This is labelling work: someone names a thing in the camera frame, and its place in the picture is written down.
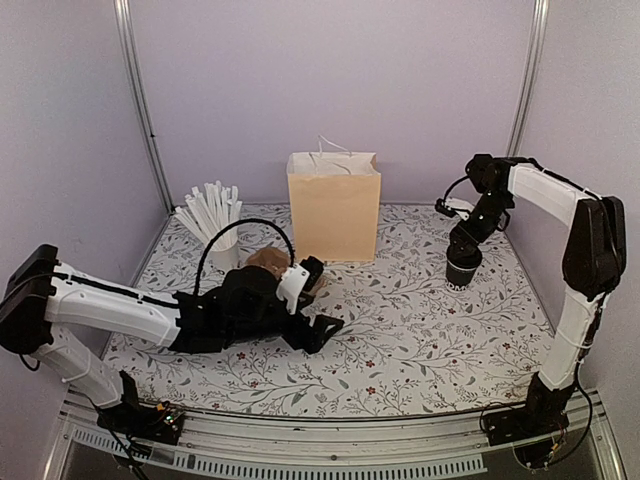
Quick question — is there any floral patterned table mat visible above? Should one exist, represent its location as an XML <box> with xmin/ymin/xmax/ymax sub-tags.
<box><xmin>104</xmin><ymin>205</ymin><xmax>553</xmax><ymax>418</ymax></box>

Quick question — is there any right aluminium frame post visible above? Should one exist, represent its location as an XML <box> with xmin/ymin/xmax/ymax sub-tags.
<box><xmin>507</xmin><ymin>0</ymin><xmax>550</xmax><ymax>156</ymax></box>

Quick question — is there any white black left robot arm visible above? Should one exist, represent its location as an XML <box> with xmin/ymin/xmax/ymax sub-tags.
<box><xmin>1</xmin><ymin>244</ymin><xmax>344</xmax><ymax>445</ymax></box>

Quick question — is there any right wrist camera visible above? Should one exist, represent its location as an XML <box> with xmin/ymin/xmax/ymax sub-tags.
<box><xmin>435</xmin><ymin>198</ymin><xmax>474</xmax><ymax>220</ymax></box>

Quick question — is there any white cup holding straws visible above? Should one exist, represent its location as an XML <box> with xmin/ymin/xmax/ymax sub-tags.
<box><xmin>207</xmin><ymin>231</ymin><xmax>240</xmax><ymax>271</ymax></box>

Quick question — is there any white wrapped straws bundle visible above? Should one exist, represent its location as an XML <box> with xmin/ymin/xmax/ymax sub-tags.
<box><xmin>175</xmin><ymin>181</ymin><xmax>243</xmax><ymax>246</ymax></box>

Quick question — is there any left aluminium frame post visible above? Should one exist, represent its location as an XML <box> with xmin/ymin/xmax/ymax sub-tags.
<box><xmin>113</xmin><ymin>0</ymin><xmax>175</xmax><ymax>215</ymax></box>

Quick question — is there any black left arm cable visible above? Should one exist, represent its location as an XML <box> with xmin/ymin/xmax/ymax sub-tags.
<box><xmin>192</xmin><ymin>218</ymin><xmax>299</xmax><ymax>301</ymax></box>

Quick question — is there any front aluminium rail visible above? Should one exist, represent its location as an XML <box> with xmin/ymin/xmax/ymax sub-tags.
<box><xmin>45</xmin><ymin>393</ymin><xmax>627</xmax><ymax>479</ymax></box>

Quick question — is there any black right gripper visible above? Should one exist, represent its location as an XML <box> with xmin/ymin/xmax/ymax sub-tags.
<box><xmin>450</xmin><ymin>190</ymin><xmax>513</xmax><ymax>259</ymax></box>

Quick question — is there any black paper coffee cup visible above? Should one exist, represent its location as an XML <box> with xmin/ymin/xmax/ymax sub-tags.
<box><xmin>445</xmin><ymin>263</ymin><xmax>477</xmax><ymax>291</ymax></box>

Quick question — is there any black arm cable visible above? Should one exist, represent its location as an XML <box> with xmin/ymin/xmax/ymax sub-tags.
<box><xmin>192</xmin><ymin>218</ymin><xmax>299</xmax><ymax>301</ymax></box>
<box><xmin>441</xmin><ymin>174</ymin><xmax>471</xmax><ymax>201</ymax></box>

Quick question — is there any aluminium frame post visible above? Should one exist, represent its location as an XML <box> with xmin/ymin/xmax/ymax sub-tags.
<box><xmin>113</xmin><ymin>0</ymin><xmax>175</xmax><ymax>215</ymax></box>
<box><xmin>507</xmin><ymin>0</ymin><xmax>550</xmax><ymax>156</ymax></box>

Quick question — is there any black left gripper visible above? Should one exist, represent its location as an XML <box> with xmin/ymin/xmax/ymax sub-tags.
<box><xmin>225</xmin><ymin>300</ymin><xmax>344</xmax><ymax>356</ymax></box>

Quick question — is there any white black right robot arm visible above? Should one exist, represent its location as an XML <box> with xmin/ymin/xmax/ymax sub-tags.
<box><xmin>436</xmin><ymin>154</ymin><xmax>626</xmax><ymax>446</ymax></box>

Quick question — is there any kraft paper takeout bag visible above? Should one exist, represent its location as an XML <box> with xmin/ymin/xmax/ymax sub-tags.
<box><xmin>286</xmin><ymin>135</ymin><xmax>382</xmax><ymax>262</ymax></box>

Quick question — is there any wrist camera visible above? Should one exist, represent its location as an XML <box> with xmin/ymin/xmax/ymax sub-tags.
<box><xmin>435</xmin><ymin>198</ymin><xmax>474</xmax><ymax>220</ymax></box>
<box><xmin>276</xmin><ymin>256</ymin><xmax>324</xmax><ymax>315</ymax></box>

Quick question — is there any brown pulp cup carrier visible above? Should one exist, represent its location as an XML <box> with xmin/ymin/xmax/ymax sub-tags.
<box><xmin>245</xmin><ymin>246</ymin><xmax>328</xmax><ymax>296</ymax></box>

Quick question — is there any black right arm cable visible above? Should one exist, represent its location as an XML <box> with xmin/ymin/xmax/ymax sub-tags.
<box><xmin>441</xmin><ymin>174</ymin><xmax>471</xmax><ymax>201</ymax></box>

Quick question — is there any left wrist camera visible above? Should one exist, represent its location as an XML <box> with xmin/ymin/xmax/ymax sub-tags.
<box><xmin>276</xmin><ymin>256</ymin><xmax>324</xmax><ymax>315</ymax></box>

